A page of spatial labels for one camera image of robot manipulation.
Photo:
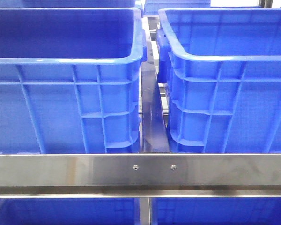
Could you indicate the blue crate upper left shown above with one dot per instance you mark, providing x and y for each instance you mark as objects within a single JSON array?
[{"x": 69, "y": 80}]

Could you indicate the blue crate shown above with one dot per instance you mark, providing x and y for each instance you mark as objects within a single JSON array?
[
  {"x": 152, "y": 6},
  {"x": 69, "y": 80},
  {"x": 218, "y": 211},
  {"x": 222, "y": 70},
  {"x": 70, "y": 211},
  {"x": 71, "y": 3}
]

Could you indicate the blue crate upper right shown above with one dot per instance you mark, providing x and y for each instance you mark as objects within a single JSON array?
[{"x": 222, "y": 70}]

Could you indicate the blue crate lower right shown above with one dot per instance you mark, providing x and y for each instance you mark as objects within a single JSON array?
[{"x": 218, "y": 211}]

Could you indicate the blue crate far right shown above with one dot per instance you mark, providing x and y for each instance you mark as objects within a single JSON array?
[{"x": 152, "y": 6}]

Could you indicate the blue crate lower left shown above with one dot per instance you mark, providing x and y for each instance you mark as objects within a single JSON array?
[{"x": 70, "y": 211}]

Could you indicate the blue crate far left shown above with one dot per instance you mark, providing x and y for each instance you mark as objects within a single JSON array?
[{"x": 71, "y": 3}]

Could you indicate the steel shelf front rail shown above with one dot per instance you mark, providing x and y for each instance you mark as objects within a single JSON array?
[{"x": 112, "y": 175}]

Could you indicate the steel shelf lower post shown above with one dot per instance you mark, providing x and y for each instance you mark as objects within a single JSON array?
[{"x": 145, "y": 211}]

